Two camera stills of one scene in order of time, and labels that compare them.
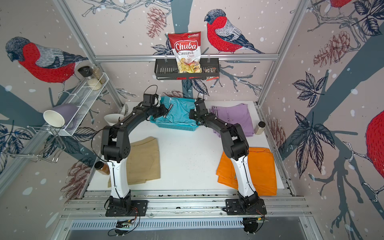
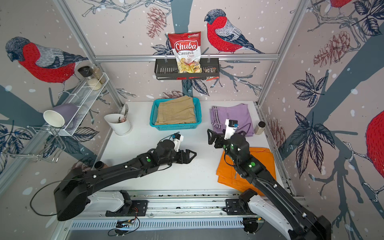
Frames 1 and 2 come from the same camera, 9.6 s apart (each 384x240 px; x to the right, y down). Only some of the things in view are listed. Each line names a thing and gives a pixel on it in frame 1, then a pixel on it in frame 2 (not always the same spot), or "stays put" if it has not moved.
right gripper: (190, 114) -> (216, 137)
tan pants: (143, 162) -> (181, 110)
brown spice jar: (102, 167) stays put
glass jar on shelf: (99, 74) stays put
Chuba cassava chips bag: (187, 48) stays put
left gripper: (164, 110) -> (182, 160)
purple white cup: (60, 115) stays put
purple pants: (237, 113) stays put
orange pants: (262, 166) stays put
